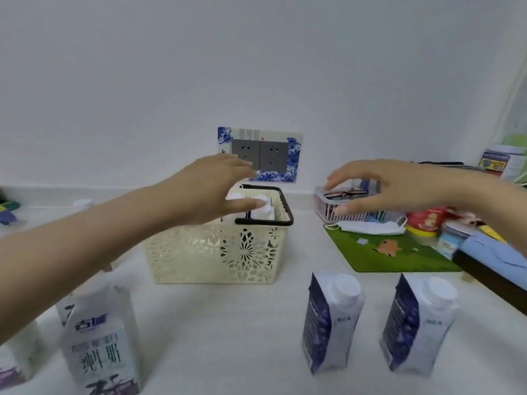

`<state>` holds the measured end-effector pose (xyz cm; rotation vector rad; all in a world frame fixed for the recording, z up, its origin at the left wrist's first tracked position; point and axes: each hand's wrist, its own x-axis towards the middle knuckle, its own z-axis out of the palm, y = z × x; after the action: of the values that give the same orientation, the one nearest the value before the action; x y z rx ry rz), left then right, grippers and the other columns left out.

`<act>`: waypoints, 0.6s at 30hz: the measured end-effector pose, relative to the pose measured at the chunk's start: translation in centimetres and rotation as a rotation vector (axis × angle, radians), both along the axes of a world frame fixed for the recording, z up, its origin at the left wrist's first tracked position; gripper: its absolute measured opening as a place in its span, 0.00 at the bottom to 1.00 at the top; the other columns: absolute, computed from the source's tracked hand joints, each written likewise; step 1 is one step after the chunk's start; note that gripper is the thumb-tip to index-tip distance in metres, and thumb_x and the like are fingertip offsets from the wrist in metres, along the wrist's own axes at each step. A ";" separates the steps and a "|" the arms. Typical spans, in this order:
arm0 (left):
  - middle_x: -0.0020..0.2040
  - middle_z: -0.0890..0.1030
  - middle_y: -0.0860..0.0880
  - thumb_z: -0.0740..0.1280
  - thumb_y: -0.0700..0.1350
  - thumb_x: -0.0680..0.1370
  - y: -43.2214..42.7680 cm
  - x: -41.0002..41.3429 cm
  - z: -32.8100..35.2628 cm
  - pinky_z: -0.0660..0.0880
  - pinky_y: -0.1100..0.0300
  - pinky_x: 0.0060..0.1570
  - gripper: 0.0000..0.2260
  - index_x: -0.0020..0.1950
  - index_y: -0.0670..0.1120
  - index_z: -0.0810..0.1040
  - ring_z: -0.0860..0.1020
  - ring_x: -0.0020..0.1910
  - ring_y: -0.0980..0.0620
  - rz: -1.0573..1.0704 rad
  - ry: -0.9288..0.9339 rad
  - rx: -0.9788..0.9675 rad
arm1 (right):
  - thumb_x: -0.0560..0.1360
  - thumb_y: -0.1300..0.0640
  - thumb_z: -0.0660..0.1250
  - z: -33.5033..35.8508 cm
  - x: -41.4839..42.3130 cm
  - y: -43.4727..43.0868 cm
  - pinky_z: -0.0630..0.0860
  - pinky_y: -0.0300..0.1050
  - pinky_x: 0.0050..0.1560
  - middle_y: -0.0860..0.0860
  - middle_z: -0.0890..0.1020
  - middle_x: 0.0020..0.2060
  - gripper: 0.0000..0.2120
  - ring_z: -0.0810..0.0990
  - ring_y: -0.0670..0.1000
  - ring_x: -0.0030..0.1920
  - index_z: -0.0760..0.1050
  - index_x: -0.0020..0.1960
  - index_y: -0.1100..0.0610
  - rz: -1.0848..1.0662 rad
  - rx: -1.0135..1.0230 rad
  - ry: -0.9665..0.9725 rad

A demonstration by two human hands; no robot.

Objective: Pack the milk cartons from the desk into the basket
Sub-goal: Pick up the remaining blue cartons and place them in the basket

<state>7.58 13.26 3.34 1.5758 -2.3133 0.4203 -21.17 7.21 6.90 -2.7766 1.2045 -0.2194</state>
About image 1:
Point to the person's right hand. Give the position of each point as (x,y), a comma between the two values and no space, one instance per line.
(403,189)

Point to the person's left hand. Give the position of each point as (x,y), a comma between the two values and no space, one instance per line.
(197,193)

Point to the person's right thumb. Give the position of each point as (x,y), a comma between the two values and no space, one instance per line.
(354,208)

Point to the person's left thumb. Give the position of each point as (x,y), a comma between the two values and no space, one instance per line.
(247,206)

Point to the person's right forearm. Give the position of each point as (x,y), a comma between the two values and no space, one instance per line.
(494,201)

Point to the person's left forearm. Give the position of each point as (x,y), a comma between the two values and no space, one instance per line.
(82,250)

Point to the black glasses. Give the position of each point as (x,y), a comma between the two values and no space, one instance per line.
(350,193)

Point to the white-capped carton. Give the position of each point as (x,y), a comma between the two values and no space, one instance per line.
(263,207)

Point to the small pink slatted basket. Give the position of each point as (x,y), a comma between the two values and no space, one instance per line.
(329,209)

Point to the white face mask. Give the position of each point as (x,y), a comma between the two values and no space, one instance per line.
(370,228)

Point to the green cartoon mouse mat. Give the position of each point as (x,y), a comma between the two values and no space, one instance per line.
(383,255)

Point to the red cartoon tin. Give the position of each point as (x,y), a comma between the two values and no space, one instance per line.
(428,222)

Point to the blue-lidded jar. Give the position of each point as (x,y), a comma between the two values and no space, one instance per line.
(448,240)

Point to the purple and white drink carton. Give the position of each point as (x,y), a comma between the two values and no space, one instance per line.
(329,324)
(416,324)

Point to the light blue package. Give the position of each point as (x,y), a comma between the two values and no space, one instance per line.
(494,259)

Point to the printed box with sunglasses picture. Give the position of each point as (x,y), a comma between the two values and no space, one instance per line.
(500,162)

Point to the white milk carton dark print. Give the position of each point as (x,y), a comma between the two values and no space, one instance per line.
(103,345)

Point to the colourful toy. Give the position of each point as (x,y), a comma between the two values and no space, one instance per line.
(8,209)

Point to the white carton purple base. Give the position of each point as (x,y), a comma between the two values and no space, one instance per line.
(20,357)

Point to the blue-white wall socket plate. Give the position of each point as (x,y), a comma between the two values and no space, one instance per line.
(274,154)

